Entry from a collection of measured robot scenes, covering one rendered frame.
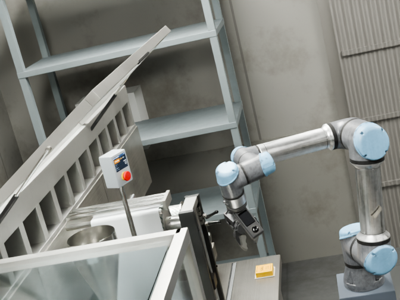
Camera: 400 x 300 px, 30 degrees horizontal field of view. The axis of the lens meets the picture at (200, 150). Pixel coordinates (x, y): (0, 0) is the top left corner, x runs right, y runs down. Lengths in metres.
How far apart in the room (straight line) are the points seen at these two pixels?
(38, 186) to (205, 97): 2.60
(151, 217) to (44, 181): 0.37
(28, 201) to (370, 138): 1.11
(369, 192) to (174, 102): 2.56
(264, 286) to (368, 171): 0.72
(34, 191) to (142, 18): 2.63
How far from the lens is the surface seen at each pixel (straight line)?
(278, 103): 4.88
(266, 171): 2.43
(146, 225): 2.51
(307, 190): 5.05
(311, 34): 4.80
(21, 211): 2.29
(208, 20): 4.08
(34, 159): 1.91
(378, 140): 2.53
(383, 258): 2.65
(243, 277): 3.11
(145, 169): 3.71
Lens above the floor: 2.25
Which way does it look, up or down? 16 degrees down
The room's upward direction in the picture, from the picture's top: 14 degrees counter-clockwise
